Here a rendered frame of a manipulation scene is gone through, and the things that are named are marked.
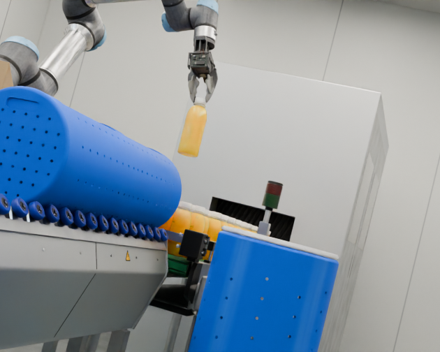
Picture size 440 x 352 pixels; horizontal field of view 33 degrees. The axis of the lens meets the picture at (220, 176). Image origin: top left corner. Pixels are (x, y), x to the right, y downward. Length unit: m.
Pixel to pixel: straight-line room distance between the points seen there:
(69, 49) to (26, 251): 1.13
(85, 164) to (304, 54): 5.25
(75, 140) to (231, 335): 0.57
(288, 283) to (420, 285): 5.09
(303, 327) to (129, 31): 5.89
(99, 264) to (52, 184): 0.40
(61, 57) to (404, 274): 4.59
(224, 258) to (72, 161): 0.41
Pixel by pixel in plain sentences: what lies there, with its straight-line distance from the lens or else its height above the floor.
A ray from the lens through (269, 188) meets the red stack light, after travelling 2.83.
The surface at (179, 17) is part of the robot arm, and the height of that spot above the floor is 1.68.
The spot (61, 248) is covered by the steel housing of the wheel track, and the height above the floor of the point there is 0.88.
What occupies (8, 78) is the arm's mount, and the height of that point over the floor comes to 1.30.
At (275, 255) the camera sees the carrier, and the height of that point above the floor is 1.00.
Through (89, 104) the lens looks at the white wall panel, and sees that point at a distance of 7.25.
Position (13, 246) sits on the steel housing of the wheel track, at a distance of 1.63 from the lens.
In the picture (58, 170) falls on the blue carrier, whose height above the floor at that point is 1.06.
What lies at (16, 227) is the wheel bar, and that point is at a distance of 1.64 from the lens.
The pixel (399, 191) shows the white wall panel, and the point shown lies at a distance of 6.67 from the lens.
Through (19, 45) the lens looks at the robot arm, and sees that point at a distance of 2.43.
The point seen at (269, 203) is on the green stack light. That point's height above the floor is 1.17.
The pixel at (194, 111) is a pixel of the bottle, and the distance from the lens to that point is 2.41.
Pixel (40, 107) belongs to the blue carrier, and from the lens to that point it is 1.76.
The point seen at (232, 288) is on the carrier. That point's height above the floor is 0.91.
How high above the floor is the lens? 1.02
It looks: 4 degrees up
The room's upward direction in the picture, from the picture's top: 15 degrees clockwise
